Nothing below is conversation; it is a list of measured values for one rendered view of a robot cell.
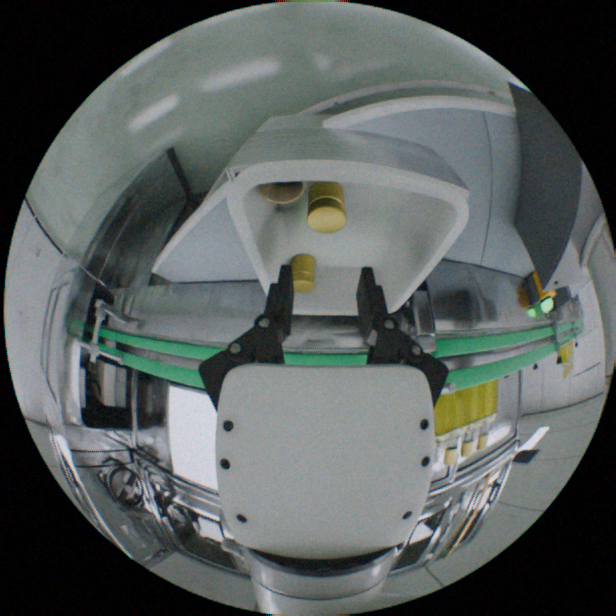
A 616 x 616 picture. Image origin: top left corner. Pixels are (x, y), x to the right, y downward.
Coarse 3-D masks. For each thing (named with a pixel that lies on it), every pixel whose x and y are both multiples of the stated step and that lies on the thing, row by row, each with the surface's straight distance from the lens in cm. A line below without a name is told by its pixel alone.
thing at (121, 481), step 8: (112, 472) 87; (120, 472) 95; (128, 472) 97; (112, 480) 88; (120, 480) 96; (128, 480) 94; (112, 488) 90; (120, 488) 98; (128, 488) 94; (120, 496) 94; (128, 496) 102; (128, 504) 98; (136, 504) 100
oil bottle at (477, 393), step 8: (480, 384) 53; (472, 392) 51; (480, 392) 53; (472, 400) 51; (480, 400) 53; (472, 408) 51; (480, 408) 54; (472, 416) 52; (480, 416) 54; (472, 424) 52; (480, 424) 55; (472, 432) 55
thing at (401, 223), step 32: (288, 160) 12; (320, 160) 12; (256, 192) 16; (352, 192) 21; (384, 192) 22; (416, 192) 14; (448, 192) 14; (256, 224) 17; (288, 224) 25; (352, 224) 24; (384, 224) 25; (416, 224) 22; (448, 224) 17; (256, 256) 18; (288, 256) 29; (320, 256) 29; (352, 256) 29; (384, 256) 30; (416, 256) 22; (320, 288) 30; (352, 288) 30; (384, 288) 30; (416, 288) 24
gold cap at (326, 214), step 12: (312, 192) 19; (324, 192) 18; (336, 192) 19; (312, 204) 18; (324, 204) 17; (336, 204) 17; (312, 216) 18; (324, 216) 18; (336, 216) 18; (312, 228) 19; (324, 228) 19; (336, 228) 19
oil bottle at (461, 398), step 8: (456, 392) 47; (464, 392) 49; (456, 400) 47; (464, 400) 49; (456, 408) 48; (464, 408) 49; (456, 416) 48; (464, 416) 50; (456, 424) 48; (464, 424) 50; (456, 432) 49; (464, 432) 51
